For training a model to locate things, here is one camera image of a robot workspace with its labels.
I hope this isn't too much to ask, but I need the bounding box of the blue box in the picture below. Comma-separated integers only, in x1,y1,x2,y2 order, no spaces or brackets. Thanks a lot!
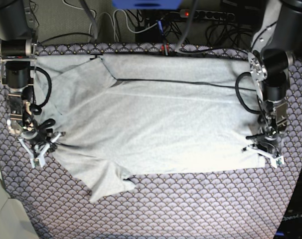
112,0,181,9

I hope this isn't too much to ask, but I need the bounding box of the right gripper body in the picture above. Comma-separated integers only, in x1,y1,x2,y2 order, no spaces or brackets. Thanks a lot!
18,119,65,168

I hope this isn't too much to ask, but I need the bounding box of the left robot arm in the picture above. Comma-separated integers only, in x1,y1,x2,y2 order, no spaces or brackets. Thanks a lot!
235,0,302,168

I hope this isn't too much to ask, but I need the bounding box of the black power strip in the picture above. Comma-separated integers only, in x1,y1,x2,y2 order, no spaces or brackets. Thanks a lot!
193,10,236,22

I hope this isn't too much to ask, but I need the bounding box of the black box on floor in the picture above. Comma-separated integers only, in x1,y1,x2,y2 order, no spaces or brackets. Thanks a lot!
135,25,162,43

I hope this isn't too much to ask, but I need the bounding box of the red black table clamp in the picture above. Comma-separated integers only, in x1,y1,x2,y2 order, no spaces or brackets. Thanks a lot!
160,44,170,56

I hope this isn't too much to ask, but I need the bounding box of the black OpenArm case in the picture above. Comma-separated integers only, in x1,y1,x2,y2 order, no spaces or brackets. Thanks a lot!
274,169,302,239

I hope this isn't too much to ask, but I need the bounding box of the light grey T-shirt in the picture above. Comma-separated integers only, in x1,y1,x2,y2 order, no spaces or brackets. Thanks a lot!
37,54,265,203

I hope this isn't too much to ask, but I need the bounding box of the fan patterned tablecloth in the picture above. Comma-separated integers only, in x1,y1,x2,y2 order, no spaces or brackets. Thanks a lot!
0,45,302,239

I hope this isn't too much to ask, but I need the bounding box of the white cable on floor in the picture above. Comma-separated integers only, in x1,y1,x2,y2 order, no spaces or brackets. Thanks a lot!
62,0,159,43

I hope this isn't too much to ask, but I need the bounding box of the beige plastic bin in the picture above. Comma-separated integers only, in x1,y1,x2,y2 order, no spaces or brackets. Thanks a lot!
0,179,38,239

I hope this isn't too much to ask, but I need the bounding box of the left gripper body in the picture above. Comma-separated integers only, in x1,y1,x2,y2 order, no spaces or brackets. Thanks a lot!
242,132,285,167

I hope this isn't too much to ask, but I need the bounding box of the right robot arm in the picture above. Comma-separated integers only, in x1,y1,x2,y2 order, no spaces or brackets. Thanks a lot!
0,0,64,168

